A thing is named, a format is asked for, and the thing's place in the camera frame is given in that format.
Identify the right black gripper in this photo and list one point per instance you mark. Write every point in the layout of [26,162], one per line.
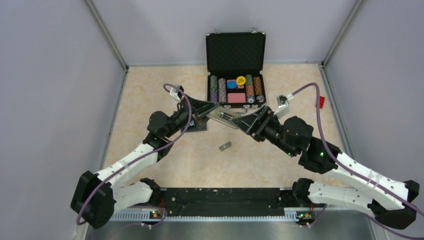
[254,124]

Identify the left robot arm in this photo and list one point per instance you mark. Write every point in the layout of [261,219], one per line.
[98,196]

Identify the pink card deck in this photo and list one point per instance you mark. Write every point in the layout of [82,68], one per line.
[236,98]

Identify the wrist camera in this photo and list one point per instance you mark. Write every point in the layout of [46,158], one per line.
[177,93]
[283,105]

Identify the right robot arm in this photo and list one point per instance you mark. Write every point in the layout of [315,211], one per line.
[385,200]

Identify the red toy brick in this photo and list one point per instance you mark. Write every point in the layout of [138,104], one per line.
[321,101]

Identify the grey remote battery cover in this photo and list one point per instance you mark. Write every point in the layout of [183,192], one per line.
[225,146]

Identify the black foam battery tray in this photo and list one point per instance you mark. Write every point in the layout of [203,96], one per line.
[196,127]

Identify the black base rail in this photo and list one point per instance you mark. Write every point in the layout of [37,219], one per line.
[225,202]

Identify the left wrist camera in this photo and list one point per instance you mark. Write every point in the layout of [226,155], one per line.
[177,93]

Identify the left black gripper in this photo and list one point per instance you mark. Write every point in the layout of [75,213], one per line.
[200,108]

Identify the black poker chip case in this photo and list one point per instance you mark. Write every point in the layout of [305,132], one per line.
[233,54]

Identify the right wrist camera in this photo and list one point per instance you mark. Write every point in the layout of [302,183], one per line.
[283,105]

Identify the yellow round chip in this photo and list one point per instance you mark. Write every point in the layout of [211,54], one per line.
[241,80]

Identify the blue round chip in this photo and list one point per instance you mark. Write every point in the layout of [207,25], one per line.
[231,84]

